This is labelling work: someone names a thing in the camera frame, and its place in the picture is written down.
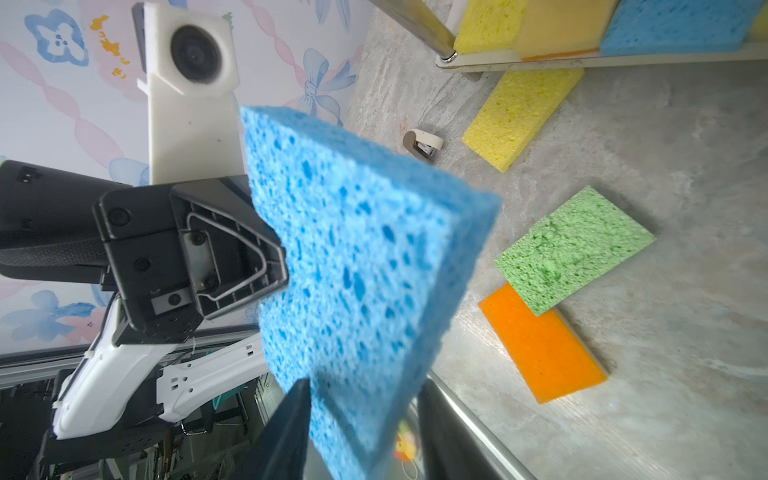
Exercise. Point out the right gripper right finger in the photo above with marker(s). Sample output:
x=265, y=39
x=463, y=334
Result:
x=449, y=452

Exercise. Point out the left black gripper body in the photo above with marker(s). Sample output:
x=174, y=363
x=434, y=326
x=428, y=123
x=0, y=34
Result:
x=184, y=253

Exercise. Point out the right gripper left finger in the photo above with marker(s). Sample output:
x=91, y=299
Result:
x=280, y=450

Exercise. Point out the orange sponge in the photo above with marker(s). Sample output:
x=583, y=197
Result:
x=551, y=358

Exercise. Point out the blue sponge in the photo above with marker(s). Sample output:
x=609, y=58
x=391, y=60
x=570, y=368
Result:
x=380, y=248
x=678, y=26

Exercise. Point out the light green sponge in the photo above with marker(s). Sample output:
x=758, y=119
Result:
x=580, y=241

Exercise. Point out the pale yellow worn sponge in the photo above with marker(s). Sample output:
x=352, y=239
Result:
x=563, y=27

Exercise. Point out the yellow sponge front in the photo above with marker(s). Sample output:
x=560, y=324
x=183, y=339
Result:
x=758, y=32

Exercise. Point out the bright yellow sponge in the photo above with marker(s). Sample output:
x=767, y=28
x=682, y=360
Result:
x=490, y=25

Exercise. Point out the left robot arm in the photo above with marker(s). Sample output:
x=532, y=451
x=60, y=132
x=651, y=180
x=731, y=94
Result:
x=120, y=398

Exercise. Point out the white two-tier shelf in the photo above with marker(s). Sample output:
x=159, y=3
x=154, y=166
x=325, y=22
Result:
x=440, y=36

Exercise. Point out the colourful round toy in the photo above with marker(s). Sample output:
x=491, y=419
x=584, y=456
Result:
x=406, y=446

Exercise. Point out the small grey metal piece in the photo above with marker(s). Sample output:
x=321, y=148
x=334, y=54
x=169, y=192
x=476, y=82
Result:
x=422, y=145

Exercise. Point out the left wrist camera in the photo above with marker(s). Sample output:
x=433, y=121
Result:
x=191, y=75

